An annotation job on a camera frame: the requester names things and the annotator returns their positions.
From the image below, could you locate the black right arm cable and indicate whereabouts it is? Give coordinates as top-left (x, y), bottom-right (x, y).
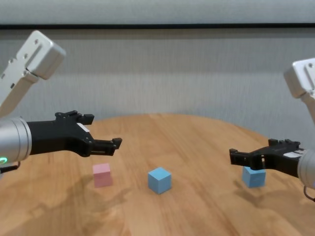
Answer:
top-left (304, 185), bottom-right (315, 200)

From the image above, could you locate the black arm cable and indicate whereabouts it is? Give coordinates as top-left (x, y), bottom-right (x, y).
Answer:
top-left (304, 185), bottom-right (315, 200)
top-left (0, 161), bottom-right (22, 173)

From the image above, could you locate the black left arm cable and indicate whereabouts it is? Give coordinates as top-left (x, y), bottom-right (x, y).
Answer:
top-left (0, 161), bottom-right (22, 173)

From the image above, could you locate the blue wooden cube block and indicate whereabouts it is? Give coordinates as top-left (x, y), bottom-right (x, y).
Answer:
top-left (148, 167), bottom-right (172, 195)
top-left (242, 166), bottom-right (266, 188)

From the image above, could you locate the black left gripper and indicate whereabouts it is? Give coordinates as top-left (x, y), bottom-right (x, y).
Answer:
top-left (26, 110), bottom-right (123, 158)

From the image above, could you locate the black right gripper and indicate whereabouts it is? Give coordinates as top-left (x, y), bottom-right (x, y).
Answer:
top-left (228, 139), bottom-right (306, 177)

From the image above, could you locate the pink wooden cube block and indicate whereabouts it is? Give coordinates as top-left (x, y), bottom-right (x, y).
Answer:
top-left (93, 163), bottom-right (113, 188)

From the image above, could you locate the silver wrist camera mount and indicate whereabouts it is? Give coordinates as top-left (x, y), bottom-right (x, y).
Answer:
top-left (0, 29), bottom-right (66, 116)
top-left (283, 58), bottom-right (315, 131)

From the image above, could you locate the black wall rail strip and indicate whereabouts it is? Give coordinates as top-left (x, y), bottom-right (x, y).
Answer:
top-left (0, 23), bottom-right (315, 30)

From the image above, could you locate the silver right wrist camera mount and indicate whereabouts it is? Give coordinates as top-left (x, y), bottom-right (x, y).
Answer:
top-left (283, 58), bottom-right (315, 131)

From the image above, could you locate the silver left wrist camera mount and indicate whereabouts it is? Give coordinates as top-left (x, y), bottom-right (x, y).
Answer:
top-left (0, 29), bottom-right (66, 116)

